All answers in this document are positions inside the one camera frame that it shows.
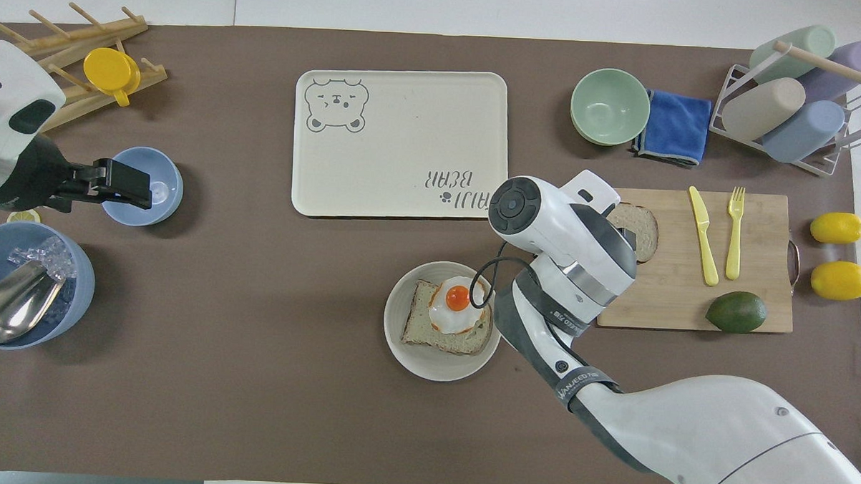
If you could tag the yellow plastic fork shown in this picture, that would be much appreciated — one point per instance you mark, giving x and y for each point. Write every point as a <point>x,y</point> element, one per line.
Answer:
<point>734,238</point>

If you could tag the blue-grey tumbler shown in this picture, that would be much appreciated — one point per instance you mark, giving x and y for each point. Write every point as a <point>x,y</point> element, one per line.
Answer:
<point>803,132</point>

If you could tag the small light blue bowl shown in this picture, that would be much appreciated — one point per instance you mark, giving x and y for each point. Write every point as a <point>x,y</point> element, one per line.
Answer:
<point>161,189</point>

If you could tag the wooden rod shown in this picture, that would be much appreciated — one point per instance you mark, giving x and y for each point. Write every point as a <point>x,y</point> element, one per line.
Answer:
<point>830,66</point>

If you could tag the green bowl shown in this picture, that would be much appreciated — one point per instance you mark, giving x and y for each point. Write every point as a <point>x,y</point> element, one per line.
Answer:
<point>610,105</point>

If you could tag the yellow lemon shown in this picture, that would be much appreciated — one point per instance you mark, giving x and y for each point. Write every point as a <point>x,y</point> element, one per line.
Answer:
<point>840,280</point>
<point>837,227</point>

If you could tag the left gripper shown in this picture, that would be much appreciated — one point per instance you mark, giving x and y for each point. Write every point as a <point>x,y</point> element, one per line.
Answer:
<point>32,178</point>

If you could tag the fried egg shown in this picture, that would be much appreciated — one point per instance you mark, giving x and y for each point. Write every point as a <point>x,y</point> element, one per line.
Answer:
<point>457,300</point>

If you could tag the green avocado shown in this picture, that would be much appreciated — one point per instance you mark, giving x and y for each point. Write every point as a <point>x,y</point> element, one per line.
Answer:
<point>736,312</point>

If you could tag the large blue bowl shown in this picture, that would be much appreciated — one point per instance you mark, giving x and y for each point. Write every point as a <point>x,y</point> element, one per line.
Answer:
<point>78,294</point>

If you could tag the yellow plastic knife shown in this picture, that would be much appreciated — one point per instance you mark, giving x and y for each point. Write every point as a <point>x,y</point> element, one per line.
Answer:
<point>704,237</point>

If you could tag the white plate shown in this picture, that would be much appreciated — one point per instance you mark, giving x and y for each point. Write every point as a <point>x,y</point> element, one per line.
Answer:
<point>433,364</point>

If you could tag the clear ice cubes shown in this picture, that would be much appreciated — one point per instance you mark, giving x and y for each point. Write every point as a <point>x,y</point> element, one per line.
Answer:
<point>50,257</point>

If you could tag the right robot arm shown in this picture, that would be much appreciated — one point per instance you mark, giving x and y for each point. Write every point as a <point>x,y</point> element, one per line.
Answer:
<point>717,431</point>

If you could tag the purple tumbler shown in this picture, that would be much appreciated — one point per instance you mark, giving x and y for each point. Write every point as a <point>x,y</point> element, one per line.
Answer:
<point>848,67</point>

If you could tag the beige tumbler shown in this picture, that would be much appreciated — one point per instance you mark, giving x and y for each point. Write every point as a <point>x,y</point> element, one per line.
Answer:
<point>764,109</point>

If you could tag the cream tray with bear print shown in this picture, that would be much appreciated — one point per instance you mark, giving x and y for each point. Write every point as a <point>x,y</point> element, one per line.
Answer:
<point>405,141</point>

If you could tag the green tumbler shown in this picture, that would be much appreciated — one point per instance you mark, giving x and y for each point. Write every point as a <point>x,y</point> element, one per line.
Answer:
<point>795,50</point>

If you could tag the wooden cutting board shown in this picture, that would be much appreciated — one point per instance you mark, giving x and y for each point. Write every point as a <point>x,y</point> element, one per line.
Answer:
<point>679,301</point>

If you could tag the yellow cup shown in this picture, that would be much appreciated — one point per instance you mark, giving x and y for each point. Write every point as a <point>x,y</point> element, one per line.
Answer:
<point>111,70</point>

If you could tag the wooden dish rack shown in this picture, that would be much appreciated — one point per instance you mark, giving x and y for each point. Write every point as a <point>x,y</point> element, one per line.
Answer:
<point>65,43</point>

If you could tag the metal scoop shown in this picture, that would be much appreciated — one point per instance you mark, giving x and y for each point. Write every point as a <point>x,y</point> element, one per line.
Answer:
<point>9,306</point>

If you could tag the bread slice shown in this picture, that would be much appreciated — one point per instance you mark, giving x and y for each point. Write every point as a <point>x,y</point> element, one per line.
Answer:
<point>644,231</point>
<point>419,320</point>

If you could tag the lemon slice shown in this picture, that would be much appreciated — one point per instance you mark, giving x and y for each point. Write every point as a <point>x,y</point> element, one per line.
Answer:
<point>23,217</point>

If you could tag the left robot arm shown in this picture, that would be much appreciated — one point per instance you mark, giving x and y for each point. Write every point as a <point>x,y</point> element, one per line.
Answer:
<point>9,98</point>

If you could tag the blue cloth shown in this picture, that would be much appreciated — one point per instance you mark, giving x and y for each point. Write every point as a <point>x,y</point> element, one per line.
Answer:
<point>678,125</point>

